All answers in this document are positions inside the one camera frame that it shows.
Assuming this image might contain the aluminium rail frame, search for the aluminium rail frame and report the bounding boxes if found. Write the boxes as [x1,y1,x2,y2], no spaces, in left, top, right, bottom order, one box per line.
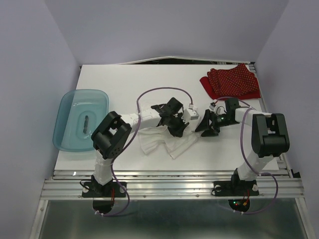
[30,156,316,239]

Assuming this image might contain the white ruffled skirt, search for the white ruffled skirt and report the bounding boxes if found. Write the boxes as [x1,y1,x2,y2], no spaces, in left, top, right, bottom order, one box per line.
[138,116,199,159]

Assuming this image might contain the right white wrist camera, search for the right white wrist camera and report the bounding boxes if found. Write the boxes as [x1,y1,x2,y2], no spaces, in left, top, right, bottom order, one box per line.
[209,102,219,114]

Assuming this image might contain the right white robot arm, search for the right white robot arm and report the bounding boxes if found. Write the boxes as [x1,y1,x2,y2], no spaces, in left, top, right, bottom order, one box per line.
[195,97,290,194]

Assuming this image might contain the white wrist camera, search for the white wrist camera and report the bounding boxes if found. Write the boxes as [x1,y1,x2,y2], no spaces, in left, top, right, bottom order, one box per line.
[209,102,219,114]
[182,109,200,127]

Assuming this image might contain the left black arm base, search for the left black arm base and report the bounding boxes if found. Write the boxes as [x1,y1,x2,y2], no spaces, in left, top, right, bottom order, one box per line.
[79,175,130,217]

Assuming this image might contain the teal plastic bin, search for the teal plastic bin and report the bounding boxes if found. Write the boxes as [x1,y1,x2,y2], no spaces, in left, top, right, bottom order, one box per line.
[52,89,109,152]

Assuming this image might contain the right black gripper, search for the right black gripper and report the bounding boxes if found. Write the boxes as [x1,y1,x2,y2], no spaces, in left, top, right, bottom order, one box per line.
[194,108,239,136]

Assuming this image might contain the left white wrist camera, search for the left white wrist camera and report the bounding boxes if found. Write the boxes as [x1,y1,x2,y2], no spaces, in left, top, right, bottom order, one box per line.
[182,109,200,127]

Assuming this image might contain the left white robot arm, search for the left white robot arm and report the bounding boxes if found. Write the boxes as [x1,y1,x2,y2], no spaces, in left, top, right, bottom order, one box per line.
[91,98,198,196]

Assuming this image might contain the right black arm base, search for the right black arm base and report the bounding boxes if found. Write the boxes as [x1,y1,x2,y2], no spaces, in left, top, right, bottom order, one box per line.
[211,173,259,213]

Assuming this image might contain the red polka dot skirt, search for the red polka dot skirt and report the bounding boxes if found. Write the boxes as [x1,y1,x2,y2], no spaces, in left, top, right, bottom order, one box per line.
[200,63,261,100]

